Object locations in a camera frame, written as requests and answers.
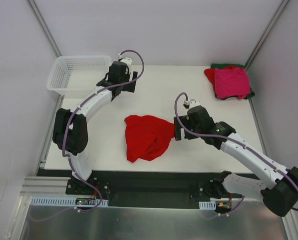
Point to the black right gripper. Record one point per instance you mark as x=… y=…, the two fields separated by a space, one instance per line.
x=179 y=128

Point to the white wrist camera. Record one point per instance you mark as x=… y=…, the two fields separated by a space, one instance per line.
x=191 y=103
x=126 y=60

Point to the aluminium side rail left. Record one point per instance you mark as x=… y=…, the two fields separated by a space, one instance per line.
x=48 y=137

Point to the aluminium frame post right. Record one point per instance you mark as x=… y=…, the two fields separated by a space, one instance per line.
x=267 y=31

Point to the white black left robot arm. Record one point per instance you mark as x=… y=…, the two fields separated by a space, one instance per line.
x=70 y=132

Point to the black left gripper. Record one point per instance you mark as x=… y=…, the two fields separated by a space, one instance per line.
x=130 y=82

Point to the white perforated plastic basket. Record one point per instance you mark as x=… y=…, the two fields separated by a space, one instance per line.
x=76 y=76

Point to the red t shirt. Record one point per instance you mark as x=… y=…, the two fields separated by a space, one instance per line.
x=147 y=137
x=210 y=72

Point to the aluminium frame post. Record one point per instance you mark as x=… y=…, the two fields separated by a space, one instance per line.
x=267 y=31
x=44 y=27

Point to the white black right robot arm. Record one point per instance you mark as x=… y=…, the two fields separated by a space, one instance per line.
x=275 y=185

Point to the right white cable duct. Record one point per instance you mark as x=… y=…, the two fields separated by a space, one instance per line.
x=207 y=205

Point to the white cable duct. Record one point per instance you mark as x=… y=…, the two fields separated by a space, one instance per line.
x=207 y=205
x=67 y=202

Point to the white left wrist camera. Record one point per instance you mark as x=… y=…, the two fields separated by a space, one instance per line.
x=126 y=60

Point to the left white cable duct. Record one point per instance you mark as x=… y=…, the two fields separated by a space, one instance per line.
x=67 y=202

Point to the folded pink t shirt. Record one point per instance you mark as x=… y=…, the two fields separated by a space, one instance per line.
x=231 y=82

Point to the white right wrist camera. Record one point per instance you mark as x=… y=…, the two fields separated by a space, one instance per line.
x=191 y=103

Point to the aluminium side rail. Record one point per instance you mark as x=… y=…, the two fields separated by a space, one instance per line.
x=258 y=127
x=48 y=137

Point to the aluminium frame post left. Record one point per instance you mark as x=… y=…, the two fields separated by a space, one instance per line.
x=44 y=27

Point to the aluminium side rail right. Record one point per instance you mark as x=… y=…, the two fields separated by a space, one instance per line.
x=258 y=127

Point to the folded red t shirt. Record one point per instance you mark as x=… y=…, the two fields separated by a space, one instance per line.
x=210 y=72

